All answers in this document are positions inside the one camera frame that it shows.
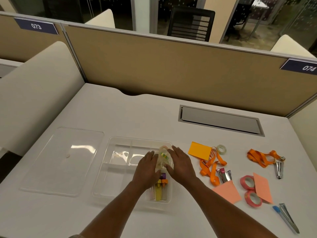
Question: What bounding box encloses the green patterned tape roll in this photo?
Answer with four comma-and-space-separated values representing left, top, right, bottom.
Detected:
159, 145, 173, 162

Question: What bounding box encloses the grey desk cable flap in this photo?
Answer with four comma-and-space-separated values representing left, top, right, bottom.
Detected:
178, 105, 265, 137

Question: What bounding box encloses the orange lanyard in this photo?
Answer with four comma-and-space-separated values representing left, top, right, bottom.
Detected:
247, 149, 286, 168
199, 147, 228, 187

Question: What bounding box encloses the dark blue number label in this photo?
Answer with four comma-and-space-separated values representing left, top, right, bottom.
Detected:
280, 59, 317, 76
14, 18, 59, 35

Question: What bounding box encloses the clear plastic organizer box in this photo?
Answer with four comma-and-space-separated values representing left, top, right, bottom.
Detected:
92, 136, 174, 205

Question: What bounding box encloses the blue and silver stapler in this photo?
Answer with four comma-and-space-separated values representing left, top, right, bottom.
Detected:
272, 203, 300, 235

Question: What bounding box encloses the white curved desk divider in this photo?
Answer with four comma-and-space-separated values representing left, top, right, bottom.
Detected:
0, 41, 86, 157
85, 9, 116, 29
270, 35, 317, 60

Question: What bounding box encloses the person's left forearm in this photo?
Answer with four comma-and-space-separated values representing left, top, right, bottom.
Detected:
79, 180, 149, 238

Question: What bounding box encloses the pink tape roll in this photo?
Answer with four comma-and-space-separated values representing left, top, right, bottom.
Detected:
240, 175, 257, 191
244, 190, 263, 209

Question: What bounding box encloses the clear plastic lid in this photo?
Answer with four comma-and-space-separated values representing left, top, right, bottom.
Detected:
19, 127, 105, 198

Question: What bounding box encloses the beige partition panel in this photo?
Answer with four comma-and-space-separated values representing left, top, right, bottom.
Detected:
0, 11, 88, 82
61, 22, 317, 118

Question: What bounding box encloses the salmon sticky note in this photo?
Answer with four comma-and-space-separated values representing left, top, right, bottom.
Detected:
253, 173, 274, 204
212, 180, 242, 204

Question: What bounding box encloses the person's right forearm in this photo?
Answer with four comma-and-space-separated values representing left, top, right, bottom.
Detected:
183, 178, 280, 238

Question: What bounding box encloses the black mesh office chair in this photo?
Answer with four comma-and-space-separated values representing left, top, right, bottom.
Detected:
167, 6, 216, 42

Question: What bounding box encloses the person's right hand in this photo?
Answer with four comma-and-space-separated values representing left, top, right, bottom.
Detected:
165, 145, 198, 188

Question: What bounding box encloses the orange sticky note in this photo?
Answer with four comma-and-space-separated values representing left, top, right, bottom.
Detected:
188, 141, 213, 161

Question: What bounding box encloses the small silver stapler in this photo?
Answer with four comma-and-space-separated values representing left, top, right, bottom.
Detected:
275, 160, 284, 179

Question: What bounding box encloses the person's left hand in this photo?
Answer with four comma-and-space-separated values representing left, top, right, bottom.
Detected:
130, 151, 162, 190

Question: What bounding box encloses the clear tape roll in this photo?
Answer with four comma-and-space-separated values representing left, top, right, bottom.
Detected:
156, 160, 172, 172

